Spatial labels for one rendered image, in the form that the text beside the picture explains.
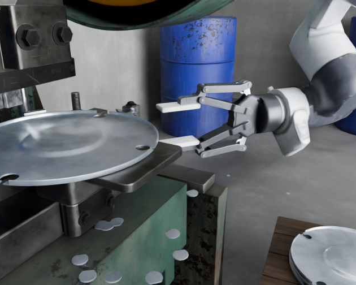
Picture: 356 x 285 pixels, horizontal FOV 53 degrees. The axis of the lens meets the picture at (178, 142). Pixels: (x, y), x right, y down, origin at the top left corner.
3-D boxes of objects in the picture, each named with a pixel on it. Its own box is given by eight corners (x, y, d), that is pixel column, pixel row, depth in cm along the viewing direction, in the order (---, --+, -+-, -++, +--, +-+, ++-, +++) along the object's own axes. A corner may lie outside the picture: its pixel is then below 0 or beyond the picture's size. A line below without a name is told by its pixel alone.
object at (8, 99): (27, 102, 59) (24, 81, 58) (2, 109, 55) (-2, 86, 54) (14, 100, 61) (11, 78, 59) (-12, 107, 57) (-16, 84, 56)
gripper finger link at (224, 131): (239, 114, 68) (241, 120, 69) (189, 139, 66) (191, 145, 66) (251, 120, 65) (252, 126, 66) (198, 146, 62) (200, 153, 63)
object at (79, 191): (184, 220, 57) (185, 143, 52) (134, 275, 46) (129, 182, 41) (69, 185, 68) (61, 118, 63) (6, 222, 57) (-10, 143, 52)
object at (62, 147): (-101, 172, 44) (-103, 167, 44) (35, 109, 71) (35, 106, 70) (116, 199, 38) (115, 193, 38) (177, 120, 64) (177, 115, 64)
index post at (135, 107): (143, 146, 72) (141, 100, 69) (134, 151, 70) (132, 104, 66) (131, 144, 73) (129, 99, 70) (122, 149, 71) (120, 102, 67)
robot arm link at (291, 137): (281, 82, 73) (259, 85, 71) (328, 96, 62) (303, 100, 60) (275, 139, 78) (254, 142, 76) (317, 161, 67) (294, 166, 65)
